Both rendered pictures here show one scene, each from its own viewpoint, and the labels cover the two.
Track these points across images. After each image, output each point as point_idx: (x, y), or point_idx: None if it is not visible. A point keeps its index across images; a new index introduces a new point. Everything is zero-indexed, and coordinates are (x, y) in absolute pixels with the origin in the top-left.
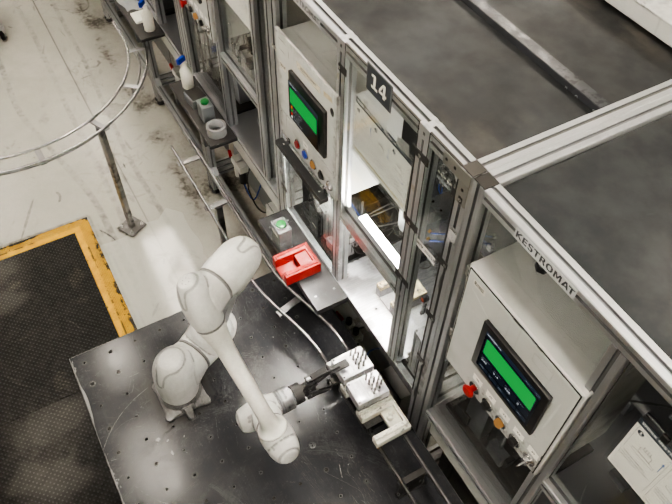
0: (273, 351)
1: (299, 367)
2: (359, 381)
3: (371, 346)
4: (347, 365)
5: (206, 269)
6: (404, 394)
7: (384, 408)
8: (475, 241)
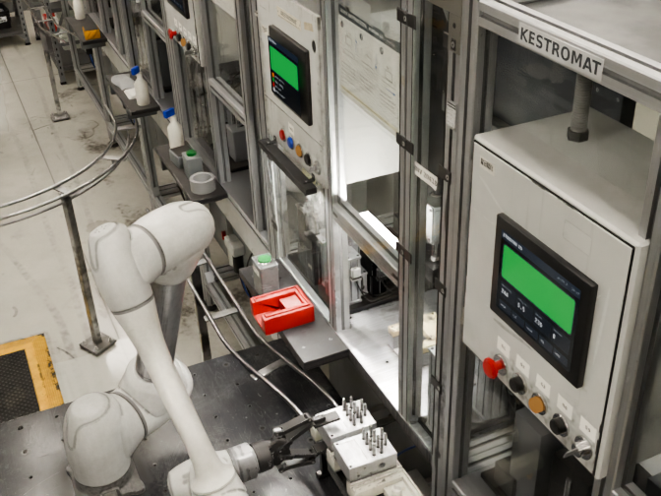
0: (244, 433)
1: None
2: (353, 441)
3: None
4: (336, 418)
5: (133, 224)
6: None
7: (389, 481)
8: (479, 106)
